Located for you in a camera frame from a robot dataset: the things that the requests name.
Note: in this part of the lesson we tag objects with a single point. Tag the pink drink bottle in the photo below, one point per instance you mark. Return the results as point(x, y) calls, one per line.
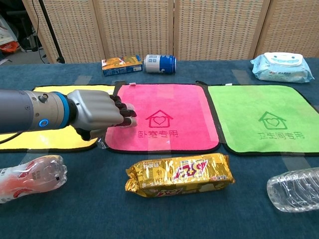
point(32, 178)

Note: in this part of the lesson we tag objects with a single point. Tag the pink cloth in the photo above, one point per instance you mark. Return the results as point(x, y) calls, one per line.
point(174, 99)

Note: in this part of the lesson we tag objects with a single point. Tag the green cloth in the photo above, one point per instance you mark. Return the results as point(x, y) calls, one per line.
point(261, 104)

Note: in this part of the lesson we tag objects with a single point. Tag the wooden woven folding screen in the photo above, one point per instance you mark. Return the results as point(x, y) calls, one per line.
point(139, 27)

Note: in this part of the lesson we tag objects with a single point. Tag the yellow cloth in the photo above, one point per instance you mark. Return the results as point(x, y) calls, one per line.
point(49, 142)

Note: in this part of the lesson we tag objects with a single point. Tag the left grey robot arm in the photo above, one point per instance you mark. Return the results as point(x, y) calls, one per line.
point(27, 112)

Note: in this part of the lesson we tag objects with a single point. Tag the light blue wet wipes pack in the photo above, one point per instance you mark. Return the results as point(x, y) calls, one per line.
point(281, 68)

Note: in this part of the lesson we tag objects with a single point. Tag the clear water bottle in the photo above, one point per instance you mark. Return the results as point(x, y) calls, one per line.
point(296, 190)

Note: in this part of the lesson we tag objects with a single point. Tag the orange plastic bag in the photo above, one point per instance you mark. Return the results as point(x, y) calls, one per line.
point(10, 46)

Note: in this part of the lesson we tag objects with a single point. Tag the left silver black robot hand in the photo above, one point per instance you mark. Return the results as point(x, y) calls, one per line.
point(94, 109)

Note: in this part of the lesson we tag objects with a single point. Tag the blue white drink can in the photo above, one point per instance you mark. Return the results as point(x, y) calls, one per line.
point(159, 64)

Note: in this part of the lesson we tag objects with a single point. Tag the orange blue snack box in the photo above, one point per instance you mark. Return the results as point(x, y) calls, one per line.
point(119, 67)

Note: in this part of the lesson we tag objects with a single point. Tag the gold biscuit pack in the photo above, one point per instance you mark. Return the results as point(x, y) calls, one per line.
point(179, 174)

